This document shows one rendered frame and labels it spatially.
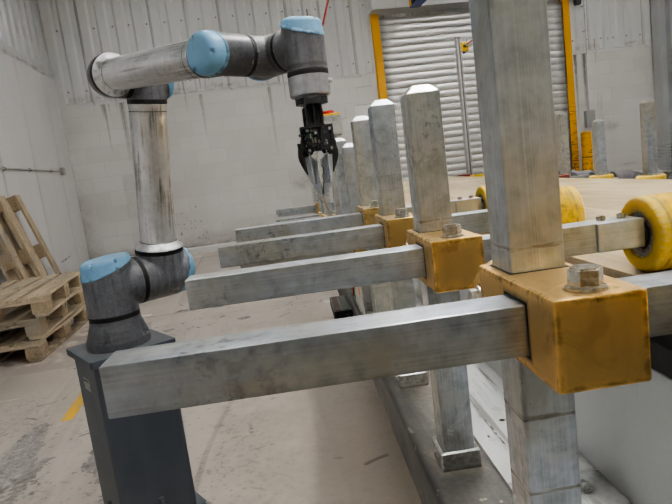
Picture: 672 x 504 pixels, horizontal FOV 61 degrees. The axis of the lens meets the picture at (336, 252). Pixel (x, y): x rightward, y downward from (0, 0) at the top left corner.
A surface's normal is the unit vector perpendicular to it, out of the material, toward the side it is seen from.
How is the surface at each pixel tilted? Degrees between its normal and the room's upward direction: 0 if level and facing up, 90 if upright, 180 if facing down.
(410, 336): 90
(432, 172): 90
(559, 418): 90
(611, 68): 90
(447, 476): 0
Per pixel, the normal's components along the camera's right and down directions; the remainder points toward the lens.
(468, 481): -0.13, -0.98
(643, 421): -0.99, 0.14
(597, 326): 0.07, 0.14
